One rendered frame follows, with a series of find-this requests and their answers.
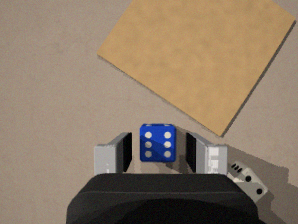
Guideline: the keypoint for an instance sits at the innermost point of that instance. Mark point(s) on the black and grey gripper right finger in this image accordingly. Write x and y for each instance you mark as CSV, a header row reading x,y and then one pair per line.
x,y
204,157

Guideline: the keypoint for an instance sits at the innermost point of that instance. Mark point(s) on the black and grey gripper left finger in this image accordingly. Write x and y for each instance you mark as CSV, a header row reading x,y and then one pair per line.
x,y
114,157

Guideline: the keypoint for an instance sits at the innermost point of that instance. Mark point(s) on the blue die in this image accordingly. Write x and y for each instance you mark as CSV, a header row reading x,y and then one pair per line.
x,y
157,143

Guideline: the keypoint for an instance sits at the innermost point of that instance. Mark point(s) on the white die with black pips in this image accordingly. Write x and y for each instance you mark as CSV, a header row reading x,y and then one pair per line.
x,y
246,179

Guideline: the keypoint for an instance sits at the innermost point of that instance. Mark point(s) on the tan square mat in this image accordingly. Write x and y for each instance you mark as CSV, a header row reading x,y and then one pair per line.
x,y
202,56

